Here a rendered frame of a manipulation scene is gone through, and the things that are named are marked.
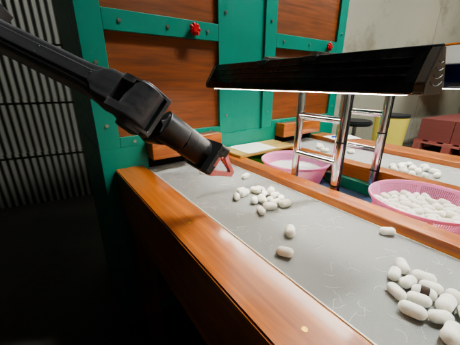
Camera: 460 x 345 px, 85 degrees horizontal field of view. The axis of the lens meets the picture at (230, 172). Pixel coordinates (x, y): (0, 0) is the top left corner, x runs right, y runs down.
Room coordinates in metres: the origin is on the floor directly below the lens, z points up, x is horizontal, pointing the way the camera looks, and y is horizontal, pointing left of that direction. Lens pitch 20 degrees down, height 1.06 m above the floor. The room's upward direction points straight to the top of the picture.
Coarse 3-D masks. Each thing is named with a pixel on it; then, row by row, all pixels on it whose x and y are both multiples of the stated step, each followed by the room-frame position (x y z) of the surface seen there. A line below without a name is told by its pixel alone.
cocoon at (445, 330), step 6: (444, 324) 0.25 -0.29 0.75; (450, 324) 0.24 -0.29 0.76; (456, 324) 0.24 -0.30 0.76; (444, 330) 0.23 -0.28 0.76; (450, 330) 0.23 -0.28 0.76; (456, 330) 0.23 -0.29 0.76; (444, 336) 0.23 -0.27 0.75; (450, 336) 0.23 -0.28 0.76; (456, 336) 0.23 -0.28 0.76; (444, 342) 0.23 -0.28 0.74; (450, 342) 0.22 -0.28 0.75; (456, 342) 0.22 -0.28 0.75
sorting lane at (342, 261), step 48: (192, 192) 0.70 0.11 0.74; (288, 192) 0.70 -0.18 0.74; (240, 240) 0.45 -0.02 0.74; (288, 240) 0.45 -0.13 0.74; (336, 240) 0.45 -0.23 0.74; (384, 240) 0.45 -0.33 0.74; (336, 288) 0.32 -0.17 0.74; (384, 288) 0.32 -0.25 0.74; (384, 336) 0.24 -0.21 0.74; (432, 336) 0.24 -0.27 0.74
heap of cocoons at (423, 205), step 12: (384, 192) 0.69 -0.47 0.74; (396, 192) 0.70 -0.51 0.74; (408, 192) 0.69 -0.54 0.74; (396, 204) 0.62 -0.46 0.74; (408, 204) 0.62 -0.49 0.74; (420, 204) 0.63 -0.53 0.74; (432, 204) 0.64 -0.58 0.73; (444, 204) 0.62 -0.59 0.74; (432, 216) 0.55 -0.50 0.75; (444, 216) 0.58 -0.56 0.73; (456, 216) 0.55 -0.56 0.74
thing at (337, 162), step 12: (264, 60) 0.70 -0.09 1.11; (312, 60) 0.58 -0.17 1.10; (300, 96) 0.80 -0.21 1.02; (348, 96) 0.68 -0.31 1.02; (300, 108) 0.80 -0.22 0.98; (348, 108) 0.68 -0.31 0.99; (300, 120) 0.80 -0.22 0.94; (324, 120) 0.73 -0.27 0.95; (336, 120) 0.70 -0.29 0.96; (348, 120) 0.67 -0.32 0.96; (300, 132) 0.80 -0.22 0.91; (300, 144) 0.80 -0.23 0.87; (336, 144) 0.69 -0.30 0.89; (312, 156) 0.75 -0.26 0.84; (324, 156) 0.72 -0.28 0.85; (336, 156) 0.68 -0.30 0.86; (336, 168) 0.68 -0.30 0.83; (336, 180) 0.68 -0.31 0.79
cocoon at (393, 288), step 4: (388, 284) 0.32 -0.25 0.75; (392, 284) 0.31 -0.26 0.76; (396, 284) 0.31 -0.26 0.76; (388, 288) 0.31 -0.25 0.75; (392, 288) 0.31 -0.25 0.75; (396, 288) 0.31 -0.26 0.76; (400, 288) 0.30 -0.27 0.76; (392, 292) 0.30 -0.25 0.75; (396, 292) 0.30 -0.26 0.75; (400, 292) 0.30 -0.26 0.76; (404, 292) 0.30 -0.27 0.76; (396, 296) 0.30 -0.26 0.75; (400, 296) 0.29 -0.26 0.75; (404, 296) 0.29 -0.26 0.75; (400, 300) 0.29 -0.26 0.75
